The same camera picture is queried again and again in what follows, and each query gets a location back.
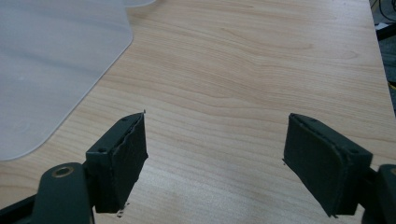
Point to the black metal stand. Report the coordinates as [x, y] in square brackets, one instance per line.
[386, 31]

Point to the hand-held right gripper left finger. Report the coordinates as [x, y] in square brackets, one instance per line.
[120, 174]

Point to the translucent white plastic mat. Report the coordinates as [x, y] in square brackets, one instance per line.
[53, 68]

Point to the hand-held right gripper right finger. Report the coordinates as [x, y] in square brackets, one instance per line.
[323, 161]

